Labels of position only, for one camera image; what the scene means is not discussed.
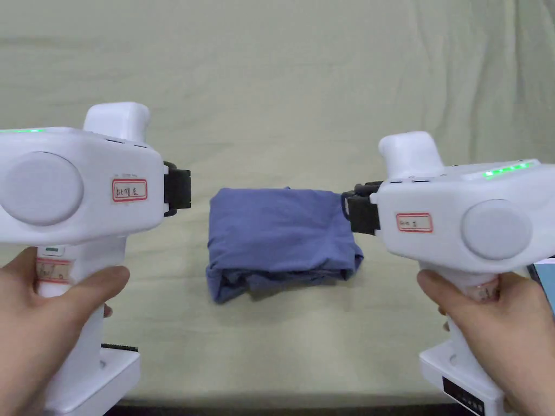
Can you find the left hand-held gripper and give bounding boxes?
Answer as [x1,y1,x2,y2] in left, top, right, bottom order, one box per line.
[0,101,192,416]

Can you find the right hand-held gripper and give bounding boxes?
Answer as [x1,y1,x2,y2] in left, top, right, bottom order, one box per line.
[341,132,555,416]

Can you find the dark blue shirt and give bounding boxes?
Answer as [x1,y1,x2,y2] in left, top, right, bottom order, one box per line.
[204,186,365,304]

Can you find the person's left hand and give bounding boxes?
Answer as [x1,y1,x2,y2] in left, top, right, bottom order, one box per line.
[0,248,131,416]

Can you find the person's right hand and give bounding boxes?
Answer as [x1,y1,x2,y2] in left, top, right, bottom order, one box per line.
[417,268,555,416]

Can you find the bed with pale green sheet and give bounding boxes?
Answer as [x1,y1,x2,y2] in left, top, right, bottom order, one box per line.
[0,0,555,410]

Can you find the phone with pale screen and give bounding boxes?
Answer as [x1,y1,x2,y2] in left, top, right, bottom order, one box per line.
[525,255,555,324]

